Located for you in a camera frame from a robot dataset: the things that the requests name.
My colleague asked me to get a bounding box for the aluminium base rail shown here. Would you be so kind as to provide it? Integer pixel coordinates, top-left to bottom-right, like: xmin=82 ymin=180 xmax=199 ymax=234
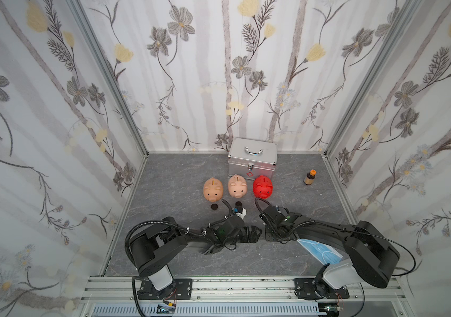
xmin=75 ymin=276 xmax=415 ymax=316

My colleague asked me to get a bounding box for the blue face mask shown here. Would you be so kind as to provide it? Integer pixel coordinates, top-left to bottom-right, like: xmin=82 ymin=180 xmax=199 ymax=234
xmin=297 ymin=239 xmax=343 ymax=265

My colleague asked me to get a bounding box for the small brown orange-capped bottle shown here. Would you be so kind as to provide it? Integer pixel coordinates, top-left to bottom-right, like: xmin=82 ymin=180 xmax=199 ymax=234
xmin=304 ymin=170 xmax=317 ymax=186

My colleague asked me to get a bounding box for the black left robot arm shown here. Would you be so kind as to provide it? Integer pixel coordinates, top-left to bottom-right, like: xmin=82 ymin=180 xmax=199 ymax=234
xmin=124 ymin=199 xmax=262 ymax=316

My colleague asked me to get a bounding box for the silver aluminium first aid case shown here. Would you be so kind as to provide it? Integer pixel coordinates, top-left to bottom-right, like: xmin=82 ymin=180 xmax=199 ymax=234
xmin=227 ymin=138 xmax=278 ymax=180

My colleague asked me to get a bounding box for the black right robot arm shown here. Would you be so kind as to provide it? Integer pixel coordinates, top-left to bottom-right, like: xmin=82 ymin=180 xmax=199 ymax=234
xmin=255 ymin=198 xmax=402 ymax=289

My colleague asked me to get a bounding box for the pink piggy bank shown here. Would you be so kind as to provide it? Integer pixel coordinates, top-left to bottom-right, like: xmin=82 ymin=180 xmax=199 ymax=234
xmin=203 ymin=178 xmax=224 ymax=203
xmin=228 ymin=174 xmax=248 ymax=198

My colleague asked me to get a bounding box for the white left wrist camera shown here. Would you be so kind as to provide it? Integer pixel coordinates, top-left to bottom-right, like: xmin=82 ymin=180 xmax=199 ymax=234
xmin=234 ymin=206 xmax=247 ymax=220

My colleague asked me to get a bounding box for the red piggy bank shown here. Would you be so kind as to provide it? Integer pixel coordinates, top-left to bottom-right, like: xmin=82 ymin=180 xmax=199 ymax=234
xmin=253 ymin=176 xmax=274 ymax=199

